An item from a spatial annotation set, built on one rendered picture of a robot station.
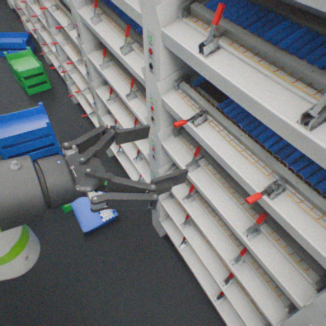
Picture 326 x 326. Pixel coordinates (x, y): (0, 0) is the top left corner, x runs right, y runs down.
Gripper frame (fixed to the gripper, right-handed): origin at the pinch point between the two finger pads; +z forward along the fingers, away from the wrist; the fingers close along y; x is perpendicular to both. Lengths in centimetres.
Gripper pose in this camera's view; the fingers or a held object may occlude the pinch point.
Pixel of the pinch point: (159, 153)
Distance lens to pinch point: 50.2
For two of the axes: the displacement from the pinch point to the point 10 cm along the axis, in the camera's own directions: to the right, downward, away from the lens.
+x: 1.8, -7.3, -6.6
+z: 8.4, -2.4, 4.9
